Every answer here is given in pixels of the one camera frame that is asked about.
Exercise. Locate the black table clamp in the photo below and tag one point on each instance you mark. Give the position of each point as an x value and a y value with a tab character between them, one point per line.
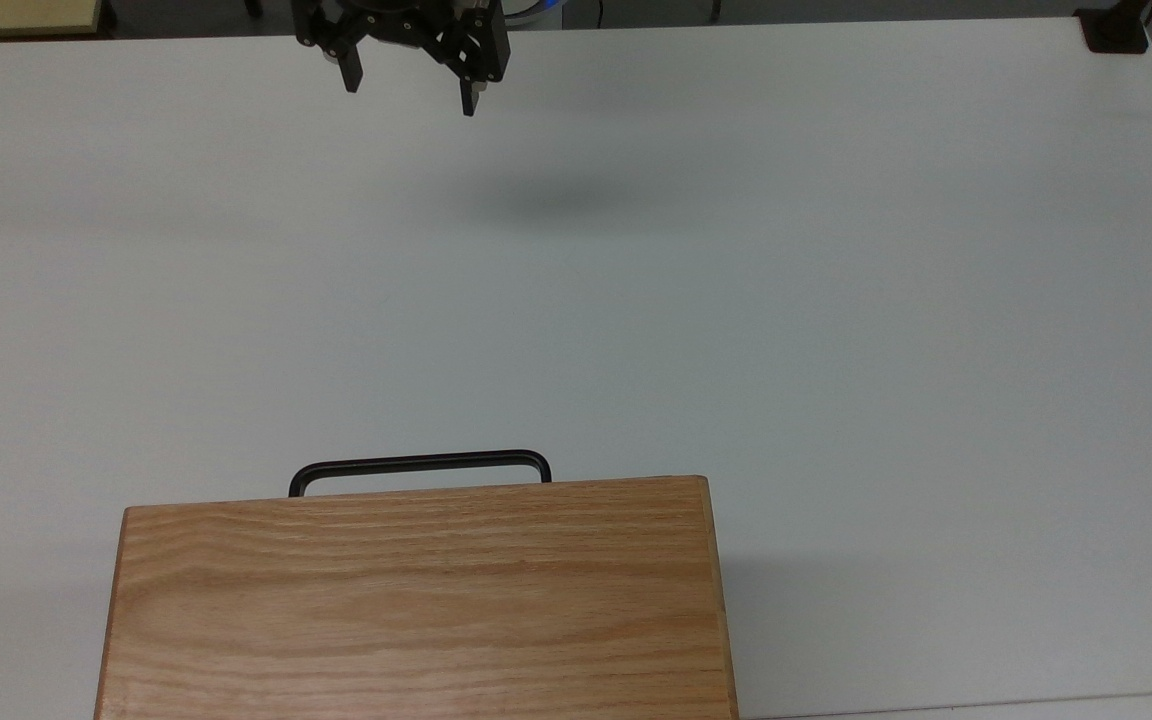
1114	32

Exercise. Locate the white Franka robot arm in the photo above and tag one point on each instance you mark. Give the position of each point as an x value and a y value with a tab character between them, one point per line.
534	8

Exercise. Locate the yellowish side table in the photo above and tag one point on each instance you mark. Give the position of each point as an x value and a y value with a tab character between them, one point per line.
11	15

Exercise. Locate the wooden drawer cabinet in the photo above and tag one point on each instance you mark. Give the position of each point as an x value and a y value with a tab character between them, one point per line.
416	600

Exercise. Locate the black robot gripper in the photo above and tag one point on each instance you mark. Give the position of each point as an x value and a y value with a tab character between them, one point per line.
401	20

